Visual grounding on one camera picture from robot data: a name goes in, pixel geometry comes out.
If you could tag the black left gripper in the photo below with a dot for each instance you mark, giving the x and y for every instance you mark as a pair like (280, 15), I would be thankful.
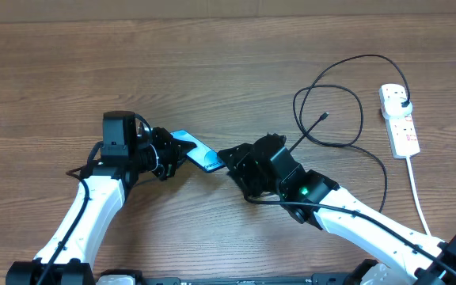
(173, 151)

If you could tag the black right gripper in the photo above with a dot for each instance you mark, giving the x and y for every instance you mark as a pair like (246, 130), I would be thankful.
(241, 165)

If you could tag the Galaxy S24 smartphone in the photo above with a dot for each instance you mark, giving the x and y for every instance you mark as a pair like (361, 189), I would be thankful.
(203, 156)

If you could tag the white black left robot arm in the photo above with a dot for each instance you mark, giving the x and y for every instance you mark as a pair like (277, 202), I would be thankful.
(130, 147)

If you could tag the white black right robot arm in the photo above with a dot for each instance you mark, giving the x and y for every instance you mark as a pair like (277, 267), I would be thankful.
(399, 255)

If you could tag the white charger adapter plug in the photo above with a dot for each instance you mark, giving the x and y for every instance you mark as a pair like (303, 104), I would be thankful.
(393, 108)

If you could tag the white power strip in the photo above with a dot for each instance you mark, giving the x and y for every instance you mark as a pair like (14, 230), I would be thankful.
(402, 133)

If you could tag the brown cardboard backdrop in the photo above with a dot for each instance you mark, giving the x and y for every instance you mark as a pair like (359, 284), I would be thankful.
(16, 11)

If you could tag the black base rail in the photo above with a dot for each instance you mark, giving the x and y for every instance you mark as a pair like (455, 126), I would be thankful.
(130, 277)

